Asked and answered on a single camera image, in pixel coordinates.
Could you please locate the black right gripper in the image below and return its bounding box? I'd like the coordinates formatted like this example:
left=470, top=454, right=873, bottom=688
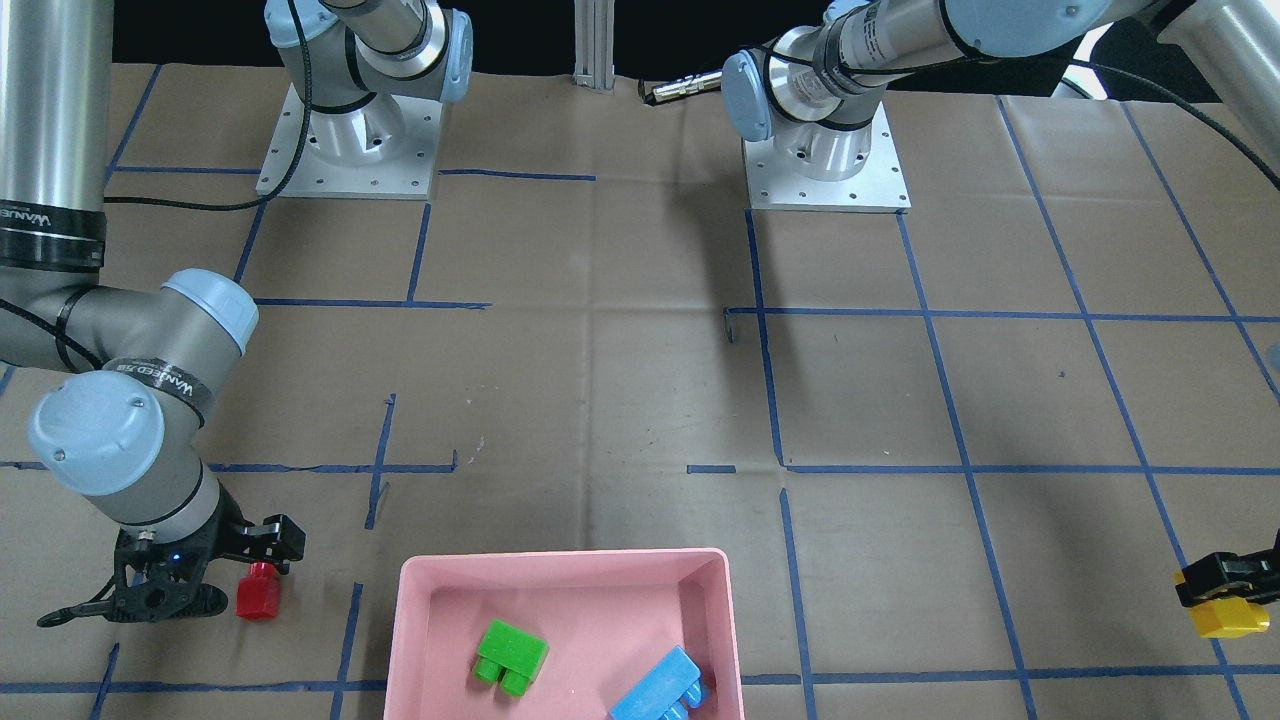
left=37, top=489, right=306, bottom=629

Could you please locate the green toy block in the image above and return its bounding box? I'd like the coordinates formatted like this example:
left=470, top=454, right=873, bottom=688
left=471, top=619, right=550, bottom=698

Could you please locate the metal cylinder plug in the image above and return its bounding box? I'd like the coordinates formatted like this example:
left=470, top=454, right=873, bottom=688
left=637, top=70, right=722, bottom=108

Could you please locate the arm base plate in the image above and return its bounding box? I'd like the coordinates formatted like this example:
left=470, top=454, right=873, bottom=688
left=742, top=104, right=913, bottom=214
left=256, top=86, right=448, bottom=201

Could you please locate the pink plastic box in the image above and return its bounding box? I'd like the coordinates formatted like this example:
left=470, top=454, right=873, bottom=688
left=383, top=548, right=744, bottom=719

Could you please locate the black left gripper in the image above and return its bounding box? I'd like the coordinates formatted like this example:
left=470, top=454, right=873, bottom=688
left=1175, top=534, right=1279, bottom=607

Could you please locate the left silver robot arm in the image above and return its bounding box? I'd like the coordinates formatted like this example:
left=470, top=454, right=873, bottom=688
left=722, top=1, right=1277, bottom=480

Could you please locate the red toy block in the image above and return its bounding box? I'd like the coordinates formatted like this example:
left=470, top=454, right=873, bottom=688
left=236, top=562, right=282, bottom=621

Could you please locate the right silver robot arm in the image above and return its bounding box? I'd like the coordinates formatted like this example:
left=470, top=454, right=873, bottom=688
left=1, top=1, right=474, bottom=628

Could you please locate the yellow toy block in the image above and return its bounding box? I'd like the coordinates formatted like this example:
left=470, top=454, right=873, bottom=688
left=1187, top=596, right=1271, bottom=639

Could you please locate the aluminium frame post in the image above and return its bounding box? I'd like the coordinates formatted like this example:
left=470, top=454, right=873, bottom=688
left=571, top=0, right=616, bottom=94

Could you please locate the blue toy block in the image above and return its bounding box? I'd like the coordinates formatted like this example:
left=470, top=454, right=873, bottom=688
left=608, top=644, right=710, bottom=719

